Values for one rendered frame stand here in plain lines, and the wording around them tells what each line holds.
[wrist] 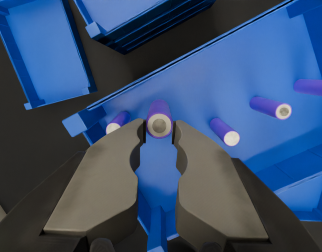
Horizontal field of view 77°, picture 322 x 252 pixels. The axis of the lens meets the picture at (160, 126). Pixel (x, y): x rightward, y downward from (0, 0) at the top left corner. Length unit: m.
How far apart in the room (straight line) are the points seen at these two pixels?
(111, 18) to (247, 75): 0.28
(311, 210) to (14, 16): 1.23
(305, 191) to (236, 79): 0.73
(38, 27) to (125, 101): 0.54
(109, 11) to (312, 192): 0.90
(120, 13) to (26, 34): 0.41
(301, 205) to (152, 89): 0.83
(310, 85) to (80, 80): 0.61
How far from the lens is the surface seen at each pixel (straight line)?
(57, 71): 0.75
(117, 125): 0.22
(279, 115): 0.25
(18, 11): 0.81
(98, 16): 0.46
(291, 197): 0.95
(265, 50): 0.30
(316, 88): 0.29
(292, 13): 0.31
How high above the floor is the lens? 0.68
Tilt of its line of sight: 75 degrees down
